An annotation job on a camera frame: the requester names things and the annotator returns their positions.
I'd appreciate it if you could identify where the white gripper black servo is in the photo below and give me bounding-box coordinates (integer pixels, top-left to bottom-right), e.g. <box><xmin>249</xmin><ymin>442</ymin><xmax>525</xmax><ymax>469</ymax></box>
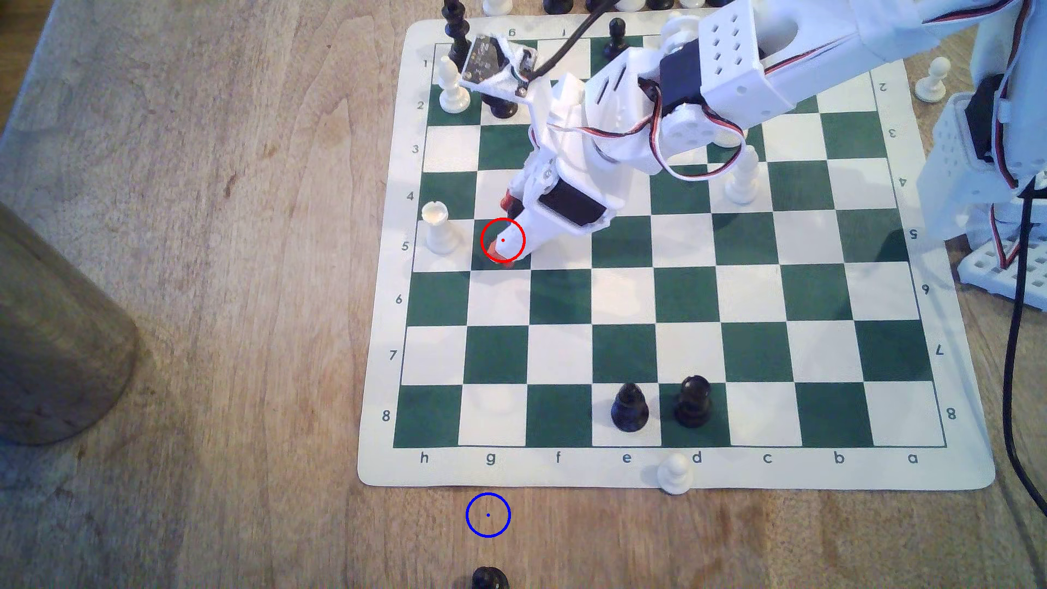
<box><xmin>486</xmin><ymin>47</ymin><xmax>665</xmax><ymax>268</ymax></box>

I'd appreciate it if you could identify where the white chess rook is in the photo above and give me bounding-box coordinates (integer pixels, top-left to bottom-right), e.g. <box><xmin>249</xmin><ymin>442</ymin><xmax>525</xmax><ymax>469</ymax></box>
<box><xmin>420</xmin><ymin>201</ymin><xmax>461</xmax><ymax>255</ymax></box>

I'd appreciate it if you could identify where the white chess bishop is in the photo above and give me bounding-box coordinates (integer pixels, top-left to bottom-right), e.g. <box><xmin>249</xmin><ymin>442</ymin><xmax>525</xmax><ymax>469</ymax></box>
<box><xmin>434</xmin><ymin>56</ymin><xmax>472</xmax><ymax>114</ymax></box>
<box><xmin>725</xmin><ymin>146</ymin><xmax>762</xmax><ymax>206</ymax></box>

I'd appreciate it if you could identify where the green and white chess mat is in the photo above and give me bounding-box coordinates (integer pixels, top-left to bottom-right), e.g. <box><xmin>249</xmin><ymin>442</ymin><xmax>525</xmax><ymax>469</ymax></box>
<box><xmin>357</xmin><ymin>18</ymin><xmax>996</xmax><ymax>492</ymax></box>

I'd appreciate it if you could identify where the black chess king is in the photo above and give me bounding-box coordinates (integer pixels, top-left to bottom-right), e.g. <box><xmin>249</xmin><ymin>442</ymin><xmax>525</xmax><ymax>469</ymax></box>
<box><xmin>442</xmin><ymin>0</ymin><xmax>476</xmax><ymax>67</ymax></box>

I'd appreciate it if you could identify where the black chess rook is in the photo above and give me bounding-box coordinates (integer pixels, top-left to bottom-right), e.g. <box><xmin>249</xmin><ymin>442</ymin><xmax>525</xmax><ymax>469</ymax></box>
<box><xmin>673</xmin><ymin>375</ymin><xmax>713</xmax><ymax>430</ymax></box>

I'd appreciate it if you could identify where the white chess pawn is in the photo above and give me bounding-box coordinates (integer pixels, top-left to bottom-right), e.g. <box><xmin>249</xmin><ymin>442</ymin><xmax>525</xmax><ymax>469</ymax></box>
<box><xmin>914</xmin><ymin>56</ymin><xmax>952</xmax><ymax>104</ymax></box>
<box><xmin>658</xmin><ymin>452</ymin><xmax>693</xmax><ymax>497</ymax></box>

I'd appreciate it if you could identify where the small camera circuit board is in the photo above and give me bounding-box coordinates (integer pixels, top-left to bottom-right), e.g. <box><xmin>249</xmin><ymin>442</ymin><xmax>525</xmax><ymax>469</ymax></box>
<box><xmin>460</xmin><ymin>34</ymin><xmax>538</xmax><ymax>91</ymax></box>

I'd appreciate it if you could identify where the red white black servo wire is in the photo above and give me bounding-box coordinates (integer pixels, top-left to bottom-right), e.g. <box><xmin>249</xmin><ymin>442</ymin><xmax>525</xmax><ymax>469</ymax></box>
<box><xmin>648</xmin><ymin>77</ymin><xmax>747</xmax><ymax>183</ymax></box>

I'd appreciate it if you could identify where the thin black camera cable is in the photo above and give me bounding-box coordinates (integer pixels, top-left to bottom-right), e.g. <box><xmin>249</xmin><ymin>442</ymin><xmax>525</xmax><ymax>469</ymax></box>
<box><xmin>527</xmin><ymin>0</ymin><xmax>621</xmax><ymax>79</ymax></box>

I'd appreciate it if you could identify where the white perforated base plate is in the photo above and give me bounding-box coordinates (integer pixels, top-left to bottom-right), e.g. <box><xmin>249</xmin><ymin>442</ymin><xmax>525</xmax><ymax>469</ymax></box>
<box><xmin>957</xmin><ymin>236</ymin><xmax>1047</xmax><ymax>312</ymax></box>

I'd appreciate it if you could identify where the blurry brown wooden post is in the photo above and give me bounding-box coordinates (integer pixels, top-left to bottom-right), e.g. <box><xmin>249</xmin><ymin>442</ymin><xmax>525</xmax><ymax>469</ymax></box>
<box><xmin>0</xmin><ymin>200</ymin><xmax>140</xmax><ymax>447</ymax></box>

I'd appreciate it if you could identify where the thick black cable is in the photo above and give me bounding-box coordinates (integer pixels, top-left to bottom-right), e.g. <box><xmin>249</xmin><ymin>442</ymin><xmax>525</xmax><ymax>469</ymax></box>
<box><xmin>1000</xmin><ymin>184</ymin><xmax>1047</xmax><ymax>525</ymax></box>

